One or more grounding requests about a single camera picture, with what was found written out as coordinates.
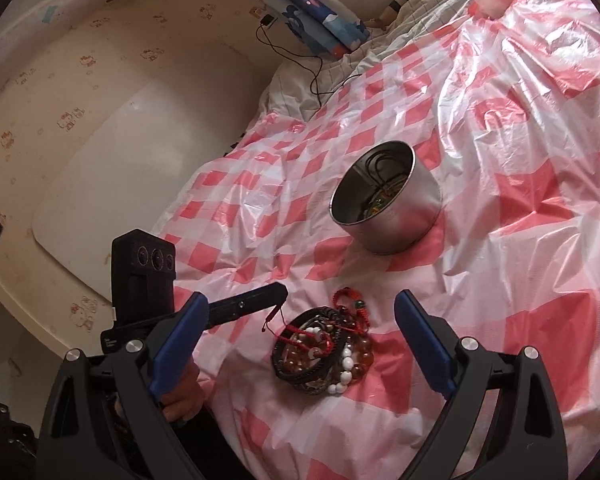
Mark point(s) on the person's left hand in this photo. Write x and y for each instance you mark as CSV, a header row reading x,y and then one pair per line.
x,y
182,400

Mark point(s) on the dark clothing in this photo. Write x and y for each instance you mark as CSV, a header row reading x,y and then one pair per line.
x,y
5,440

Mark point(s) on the white bedsheet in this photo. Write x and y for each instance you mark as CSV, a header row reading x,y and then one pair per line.
x,y
300,87

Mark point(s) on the blue printed curtain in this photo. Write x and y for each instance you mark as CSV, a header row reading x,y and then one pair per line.
x,y
305,15

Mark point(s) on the round metal tin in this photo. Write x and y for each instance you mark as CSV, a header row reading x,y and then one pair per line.
x,y
405,225

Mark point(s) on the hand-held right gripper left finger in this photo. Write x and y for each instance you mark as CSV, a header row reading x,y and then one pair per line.
x,y
172,355

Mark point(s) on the black charger plug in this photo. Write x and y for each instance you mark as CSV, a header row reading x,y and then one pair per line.
x,y
268,20

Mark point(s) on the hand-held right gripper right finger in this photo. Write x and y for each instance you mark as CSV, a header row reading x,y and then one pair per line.
x,y
425,350

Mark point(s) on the red checkered plastic sheet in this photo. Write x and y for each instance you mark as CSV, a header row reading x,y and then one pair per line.
x,y
480,160

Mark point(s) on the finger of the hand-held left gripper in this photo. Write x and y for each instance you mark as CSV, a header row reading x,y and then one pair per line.
x,y
250,302

